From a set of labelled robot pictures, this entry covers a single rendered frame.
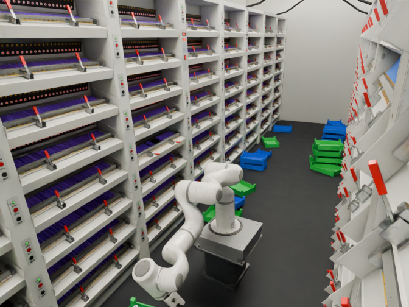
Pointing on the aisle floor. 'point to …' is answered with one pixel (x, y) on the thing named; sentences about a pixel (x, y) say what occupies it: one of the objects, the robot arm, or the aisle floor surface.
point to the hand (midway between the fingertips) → (179, 306)
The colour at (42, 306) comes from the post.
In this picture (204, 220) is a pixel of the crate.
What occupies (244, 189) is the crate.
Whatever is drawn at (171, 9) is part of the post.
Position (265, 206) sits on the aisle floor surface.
